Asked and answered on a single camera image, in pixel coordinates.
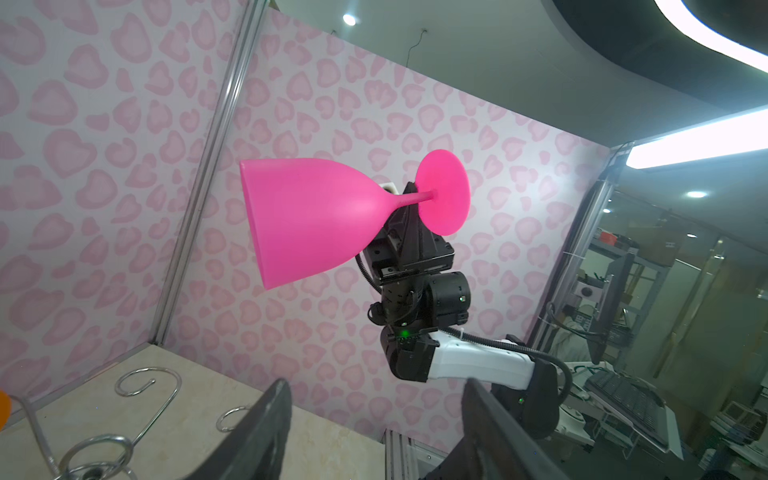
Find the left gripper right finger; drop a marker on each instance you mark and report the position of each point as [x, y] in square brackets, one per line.
[494, 445]

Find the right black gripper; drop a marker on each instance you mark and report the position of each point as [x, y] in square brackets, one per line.
[413, 250]

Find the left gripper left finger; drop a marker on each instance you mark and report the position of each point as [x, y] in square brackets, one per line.
[255, 448]

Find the pink plastic wine glass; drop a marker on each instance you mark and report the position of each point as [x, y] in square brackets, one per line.
[310, 215]

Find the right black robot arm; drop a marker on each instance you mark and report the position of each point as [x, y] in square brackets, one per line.
[424, 304]

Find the chrome wine glass rack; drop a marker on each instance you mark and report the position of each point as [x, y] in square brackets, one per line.
[172, 416]

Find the orange wine glass left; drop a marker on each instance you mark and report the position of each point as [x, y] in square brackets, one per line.
[6, 408]

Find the black keyboard outside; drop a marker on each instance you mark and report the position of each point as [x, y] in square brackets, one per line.
[642, 407]

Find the computer monitor outside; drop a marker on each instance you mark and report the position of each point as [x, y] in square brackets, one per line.
[607, 308]

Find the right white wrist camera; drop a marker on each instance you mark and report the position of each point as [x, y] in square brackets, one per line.
[390, 188]

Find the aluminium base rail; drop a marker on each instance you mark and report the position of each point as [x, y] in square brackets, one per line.
[407, 458]

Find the aluminium frame right post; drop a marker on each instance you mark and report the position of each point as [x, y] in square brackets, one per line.
[246, 38]

